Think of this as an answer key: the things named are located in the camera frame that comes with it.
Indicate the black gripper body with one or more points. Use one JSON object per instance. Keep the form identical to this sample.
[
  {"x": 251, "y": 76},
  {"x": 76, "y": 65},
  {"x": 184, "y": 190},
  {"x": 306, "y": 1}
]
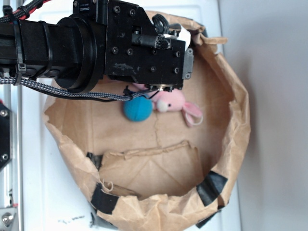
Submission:
[{"x": 120, "y": 41}]

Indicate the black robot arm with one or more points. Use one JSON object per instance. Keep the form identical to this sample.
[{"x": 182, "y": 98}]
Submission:
[{"x": 37, "y": 49}]

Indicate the blue foam ball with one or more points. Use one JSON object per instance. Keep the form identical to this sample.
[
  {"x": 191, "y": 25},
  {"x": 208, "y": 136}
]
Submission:
[{"x": 138, "y": 109}]

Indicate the pink plush bunny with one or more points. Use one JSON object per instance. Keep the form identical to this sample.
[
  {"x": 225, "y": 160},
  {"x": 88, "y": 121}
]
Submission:
[{"x": 175, "y": 101}]

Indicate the brown paper bag bin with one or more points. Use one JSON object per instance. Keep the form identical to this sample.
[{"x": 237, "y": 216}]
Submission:
[{"x": 159, "y": 174}]

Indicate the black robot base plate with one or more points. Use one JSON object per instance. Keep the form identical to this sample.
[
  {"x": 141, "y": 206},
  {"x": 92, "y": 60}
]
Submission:
[{"x": 5, "y": 135}]

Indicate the aluminium frame rail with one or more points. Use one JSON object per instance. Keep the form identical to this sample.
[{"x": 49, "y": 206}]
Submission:
[{"x": 11, "y": 177}]

